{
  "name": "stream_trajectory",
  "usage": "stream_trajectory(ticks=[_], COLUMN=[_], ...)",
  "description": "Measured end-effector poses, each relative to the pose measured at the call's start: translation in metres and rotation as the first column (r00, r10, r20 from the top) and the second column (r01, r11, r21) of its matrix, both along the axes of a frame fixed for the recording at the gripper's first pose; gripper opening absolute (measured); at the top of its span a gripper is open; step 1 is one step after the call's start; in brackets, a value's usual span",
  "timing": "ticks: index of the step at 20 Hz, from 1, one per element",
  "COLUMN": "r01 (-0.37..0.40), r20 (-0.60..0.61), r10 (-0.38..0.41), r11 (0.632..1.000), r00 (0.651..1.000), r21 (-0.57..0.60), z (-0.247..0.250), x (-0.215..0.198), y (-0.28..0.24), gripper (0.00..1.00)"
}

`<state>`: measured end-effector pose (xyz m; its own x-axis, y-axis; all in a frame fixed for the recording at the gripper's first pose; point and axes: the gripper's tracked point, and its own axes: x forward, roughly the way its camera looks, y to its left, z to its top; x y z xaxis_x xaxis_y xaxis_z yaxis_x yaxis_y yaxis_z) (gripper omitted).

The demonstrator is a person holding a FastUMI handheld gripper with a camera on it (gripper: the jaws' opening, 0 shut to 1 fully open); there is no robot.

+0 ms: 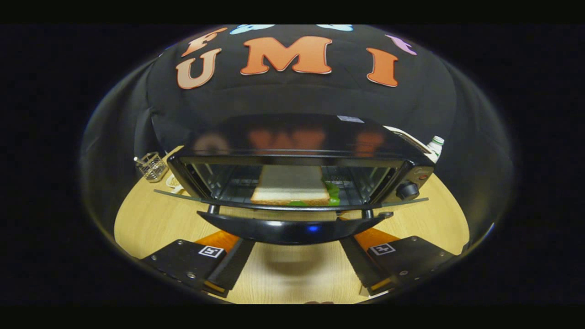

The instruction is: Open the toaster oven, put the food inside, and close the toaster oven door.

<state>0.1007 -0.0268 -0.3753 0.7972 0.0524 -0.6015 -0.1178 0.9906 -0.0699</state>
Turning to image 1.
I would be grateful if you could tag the black backdrop cloth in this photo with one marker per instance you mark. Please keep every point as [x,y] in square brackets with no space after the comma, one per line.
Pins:
[297,96]

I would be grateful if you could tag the sandwich with green lettuce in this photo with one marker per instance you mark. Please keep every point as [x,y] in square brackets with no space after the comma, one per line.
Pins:
[290,187]

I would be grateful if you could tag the white divided snack dish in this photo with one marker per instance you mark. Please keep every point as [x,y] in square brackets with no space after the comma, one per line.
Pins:
[173,182]

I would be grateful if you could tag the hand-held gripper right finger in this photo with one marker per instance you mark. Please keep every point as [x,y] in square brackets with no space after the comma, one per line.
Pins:
[361,269]

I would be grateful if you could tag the white pop-up toaster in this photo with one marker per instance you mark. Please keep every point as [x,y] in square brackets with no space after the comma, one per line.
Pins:
[406,136]

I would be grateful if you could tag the white bottle with green label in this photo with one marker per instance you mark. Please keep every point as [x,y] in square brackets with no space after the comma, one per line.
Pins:
[436,145]

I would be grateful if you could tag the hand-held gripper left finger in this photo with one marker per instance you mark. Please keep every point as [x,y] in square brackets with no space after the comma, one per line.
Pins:
[233,265]

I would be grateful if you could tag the black toaster oven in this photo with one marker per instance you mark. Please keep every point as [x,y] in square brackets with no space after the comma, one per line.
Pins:
[292,141]

